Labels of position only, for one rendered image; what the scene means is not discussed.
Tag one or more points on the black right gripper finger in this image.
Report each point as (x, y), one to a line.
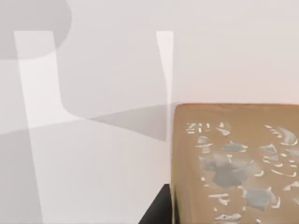
(161, 207)

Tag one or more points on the brown box with pale print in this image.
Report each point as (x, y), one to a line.
(233, 163)

